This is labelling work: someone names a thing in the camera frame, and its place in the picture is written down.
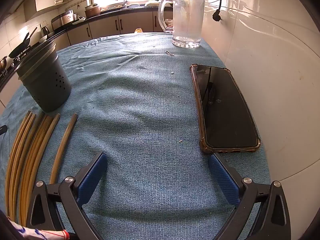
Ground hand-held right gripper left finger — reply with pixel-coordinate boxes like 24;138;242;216
26;151;108;240

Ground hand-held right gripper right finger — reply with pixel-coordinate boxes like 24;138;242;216
208;153;292;240

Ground row of bamboo chopsticks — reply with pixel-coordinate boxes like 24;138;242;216
4;110;78;228

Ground dark grey utensil holder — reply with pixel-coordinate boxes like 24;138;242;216
14;39;72;113

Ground black smartphone in brown case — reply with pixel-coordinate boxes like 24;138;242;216
189;64;262;155

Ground gas stove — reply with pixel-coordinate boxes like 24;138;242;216
0;51;33;80

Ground printed cloth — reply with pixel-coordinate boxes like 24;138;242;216
7;219;70;240

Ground black wok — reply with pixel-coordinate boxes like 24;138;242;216
8;27;38;58

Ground blue towel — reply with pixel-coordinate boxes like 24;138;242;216
0;32;272;240

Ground steel cooking pot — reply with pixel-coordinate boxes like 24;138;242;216
51;10;78;29

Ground kitchen base cabinets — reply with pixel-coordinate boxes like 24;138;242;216
54;11;173;47

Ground brown clay pot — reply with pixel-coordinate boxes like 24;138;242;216
84;4;101;18

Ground clear glass pitcher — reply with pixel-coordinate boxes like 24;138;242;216
157;0;206;48

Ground wall cabinet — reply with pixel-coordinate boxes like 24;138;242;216
24;0;88;22

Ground black power plug with cable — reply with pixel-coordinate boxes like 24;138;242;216
212;0;229;23

